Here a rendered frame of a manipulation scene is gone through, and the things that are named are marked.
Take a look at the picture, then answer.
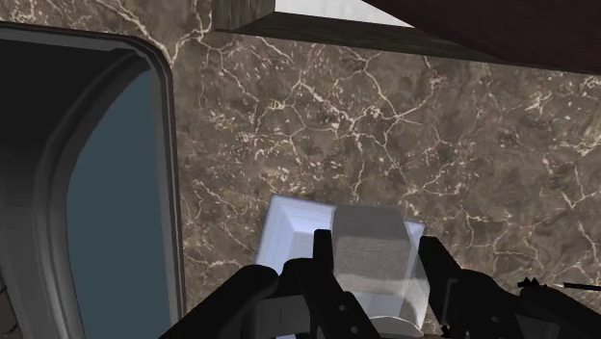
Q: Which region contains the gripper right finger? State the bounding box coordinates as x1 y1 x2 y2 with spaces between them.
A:
419 235 601 339

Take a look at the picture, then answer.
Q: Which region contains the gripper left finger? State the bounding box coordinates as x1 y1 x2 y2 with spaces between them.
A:
159 228 382 339

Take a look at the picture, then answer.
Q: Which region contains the white square dish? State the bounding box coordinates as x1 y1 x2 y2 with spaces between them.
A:
254 195 431 339

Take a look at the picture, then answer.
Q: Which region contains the grey block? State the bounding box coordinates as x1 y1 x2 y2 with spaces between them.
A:
330 203 419 302

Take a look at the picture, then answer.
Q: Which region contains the thin black utensil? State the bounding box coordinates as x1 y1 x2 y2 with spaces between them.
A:
516 276 601 292

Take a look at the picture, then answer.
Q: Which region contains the grey sink basin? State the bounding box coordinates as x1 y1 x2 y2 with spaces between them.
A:
0 20 187 339

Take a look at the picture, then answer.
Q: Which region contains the dark wooden cabinet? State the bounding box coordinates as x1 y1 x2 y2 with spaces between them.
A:
211 0 500 64

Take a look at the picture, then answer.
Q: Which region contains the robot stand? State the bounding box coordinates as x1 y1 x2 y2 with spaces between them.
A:
361 0 601 77

